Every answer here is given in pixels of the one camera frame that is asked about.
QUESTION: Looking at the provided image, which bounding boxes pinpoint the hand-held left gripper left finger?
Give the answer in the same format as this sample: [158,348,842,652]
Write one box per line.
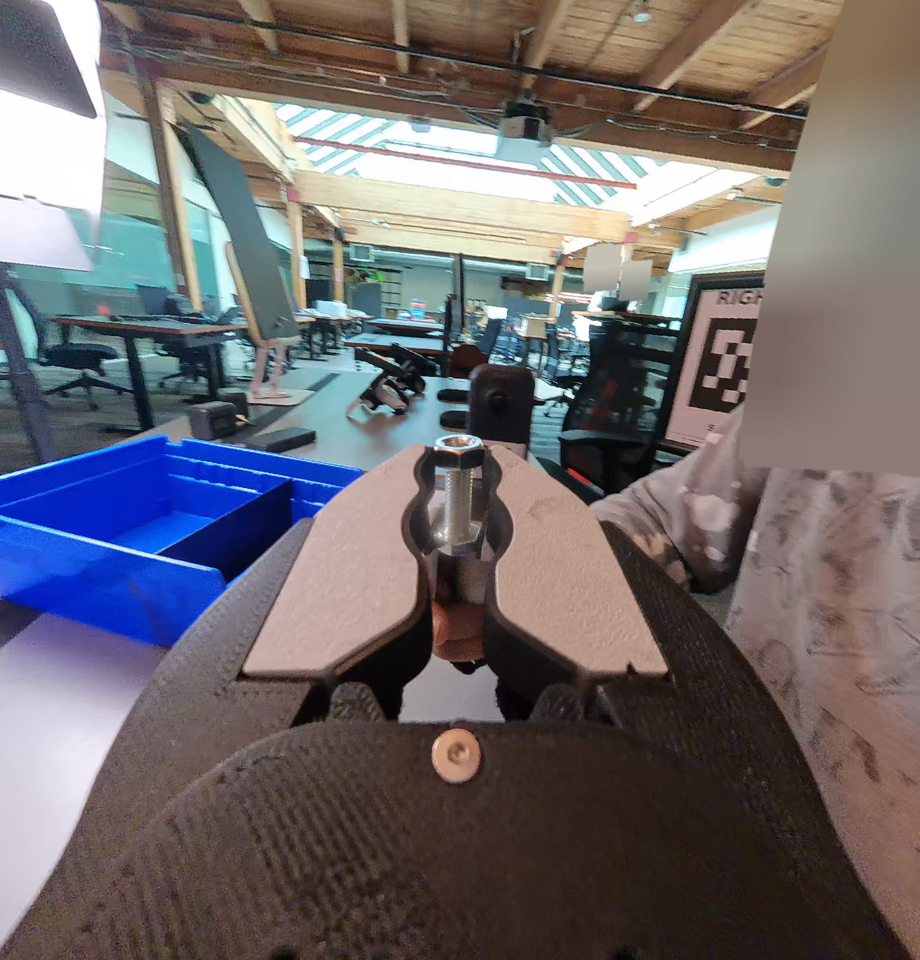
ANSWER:
[241,444,435,721]

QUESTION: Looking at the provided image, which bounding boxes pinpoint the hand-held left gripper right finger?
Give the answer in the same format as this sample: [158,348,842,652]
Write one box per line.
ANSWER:
[481,446,671,721]

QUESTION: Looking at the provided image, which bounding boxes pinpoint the silver hex nut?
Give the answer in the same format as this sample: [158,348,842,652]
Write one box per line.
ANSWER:
[430,433,482,468]

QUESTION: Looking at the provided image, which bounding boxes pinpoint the silver flange bolt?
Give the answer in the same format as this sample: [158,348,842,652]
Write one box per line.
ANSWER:
[428,463,492,609]

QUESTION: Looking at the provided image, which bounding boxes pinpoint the blue plastic bin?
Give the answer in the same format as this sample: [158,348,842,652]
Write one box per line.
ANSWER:
[0,435,367,648]

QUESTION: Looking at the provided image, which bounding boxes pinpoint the person's right hand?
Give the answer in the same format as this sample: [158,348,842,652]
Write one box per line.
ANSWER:
[432,600,487,666]

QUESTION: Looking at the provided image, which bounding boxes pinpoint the black tool white trim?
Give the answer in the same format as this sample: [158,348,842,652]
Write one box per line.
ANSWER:
[347,352,412,417]
[388,343,438,380]

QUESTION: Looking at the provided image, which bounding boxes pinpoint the black office chair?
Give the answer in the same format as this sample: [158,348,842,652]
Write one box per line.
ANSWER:
[13,288,123,410]
[557,322,682,496]

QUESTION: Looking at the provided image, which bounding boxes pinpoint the black monitor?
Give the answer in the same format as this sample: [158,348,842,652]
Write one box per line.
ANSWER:
[448,255,467,361]

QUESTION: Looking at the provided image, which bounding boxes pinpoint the black bin divider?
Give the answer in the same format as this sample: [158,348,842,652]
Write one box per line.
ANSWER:
[156,480,294,582]

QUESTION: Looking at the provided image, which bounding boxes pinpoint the wood-edged grey table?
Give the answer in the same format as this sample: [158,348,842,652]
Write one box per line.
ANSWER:
[122,365,573,474]

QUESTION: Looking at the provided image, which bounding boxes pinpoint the black device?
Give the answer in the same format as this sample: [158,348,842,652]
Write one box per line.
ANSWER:
[244,427,317,453]
[188,401,239,440]

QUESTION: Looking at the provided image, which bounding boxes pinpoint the black framed marker board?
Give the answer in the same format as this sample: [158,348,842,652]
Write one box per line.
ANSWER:
[662,270,768,451]

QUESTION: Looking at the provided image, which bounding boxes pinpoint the ceiling projector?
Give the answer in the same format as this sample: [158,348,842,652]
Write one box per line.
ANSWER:
[493,101,554,166]

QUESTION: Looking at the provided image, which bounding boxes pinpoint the black display on easel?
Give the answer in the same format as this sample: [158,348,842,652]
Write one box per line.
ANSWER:
[186,123,314,406]

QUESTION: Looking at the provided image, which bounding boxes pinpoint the wooden desk black legs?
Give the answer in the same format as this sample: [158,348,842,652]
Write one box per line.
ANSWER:
[51,313,251,432]

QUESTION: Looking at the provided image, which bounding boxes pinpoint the black light stand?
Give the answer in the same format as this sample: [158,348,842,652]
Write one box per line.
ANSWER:
[0,262,59,466]

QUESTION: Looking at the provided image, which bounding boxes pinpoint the studio light panel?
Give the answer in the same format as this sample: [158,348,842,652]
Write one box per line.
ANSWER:
[0,0,108,273]

